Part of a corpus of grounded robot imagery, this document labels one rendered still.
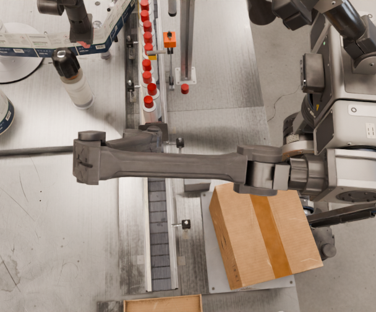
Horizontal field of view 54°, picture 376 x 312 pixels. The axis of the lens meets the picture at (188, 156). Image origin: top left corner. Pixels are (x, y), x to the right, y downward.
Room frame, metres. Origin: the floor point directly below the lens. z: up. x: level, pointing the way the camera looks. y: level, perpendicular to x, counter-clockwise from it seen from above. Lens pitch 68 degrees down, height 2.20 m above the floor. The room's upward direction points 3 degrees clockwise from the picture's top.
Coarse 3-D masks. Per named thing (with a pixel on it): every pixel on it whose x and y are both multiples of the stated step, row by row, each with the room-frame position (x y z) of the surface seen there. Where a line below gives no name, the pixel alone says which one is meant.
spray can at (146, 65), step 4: (144, 60) 0.81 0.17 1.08; (148, 60) 0.81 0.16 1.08; (144, 64) 0.79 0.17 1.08; (148, 64) 0.79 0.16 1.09; (140, 68) 0.81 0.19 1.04; (144, 68) 0.79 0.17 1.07; (148, 68) 0.79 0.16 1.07; (152, 68) 0.80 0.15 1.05; (152, 72) 0.79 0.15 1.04; (152, 76) 0.78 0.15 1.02
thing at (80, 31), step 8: (88, 16) 0.81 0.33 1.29; (72, 24) 0.75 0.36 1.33; (80, 24) 0.75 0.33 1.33; (88, 24) 0.77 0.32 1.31; (72, 32) 0.75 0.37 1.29; (80, 32) 0.75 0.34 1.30; (88, 32) 0.75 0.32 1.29; (72, 40) 0.72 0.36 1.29; (80, 40) 0.72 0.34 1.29; (88, 40) 0.73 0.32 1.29
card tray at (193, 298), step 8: (184, 296) 0.03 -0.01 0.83; (192, 296) 0.03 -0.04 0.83; (200, 296) 0.03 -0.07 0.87; (128, 304) -0.01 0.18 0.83; (136, 304) 0.00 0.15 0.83; (144, 304) 0.00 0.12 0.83; (152, 304) 0.00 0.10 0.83; (160, 304) 0.00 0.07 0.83; (168, 304) 0.00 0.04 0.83; (176, 304) 0.00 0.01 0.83; (184, 304) 0.00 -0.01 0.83; (192, 304) 0.00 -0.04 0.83; (200, 304) 0.01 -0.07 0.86
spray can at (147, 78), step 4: (144, 72) 0.76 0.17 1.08; (148, 72) 0.76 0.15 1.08; (144, 76) 0.74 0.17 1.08; (148, 76) 0.74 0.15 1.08; (144, 80) 0.74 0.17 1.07; (148, 80) 0.73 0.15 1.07; (152, 80) 0.75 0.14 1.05; (144, 84) 0.73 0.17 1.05; (144, 88) 0.73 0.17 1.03; (144, 92) 0.73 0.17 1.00; (144, 96) 0.73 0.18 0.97
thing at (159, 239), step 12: (156, 0) 1.29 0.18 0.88; (156, 12) 1.22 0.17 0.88; (156, 36) 1.09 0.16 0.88; (156, 48) 1.02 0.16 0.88; (156, 84) 0.84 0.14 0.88; (156, 180) 0.43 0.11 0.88; (156, 192) 0.38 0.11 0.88; (156, 204) 0.33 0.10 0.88; (156, 216) 0.29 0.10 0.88; (156, 228) 0.25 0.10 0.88; (156, 240) 0.21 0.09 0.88; (168, 240) 0.21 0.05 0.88; (156, 252) 0.17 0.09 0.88; (168, 252) 0.17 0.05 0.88; (156, 264) 0.12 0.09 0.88; (168, 264) 0.13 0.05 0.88; (156, 276) 0.09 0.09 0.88; (168, 276) 0.09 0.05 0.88; (156, 288) 0.05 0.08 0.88; (168, 288) 0.05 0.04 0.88
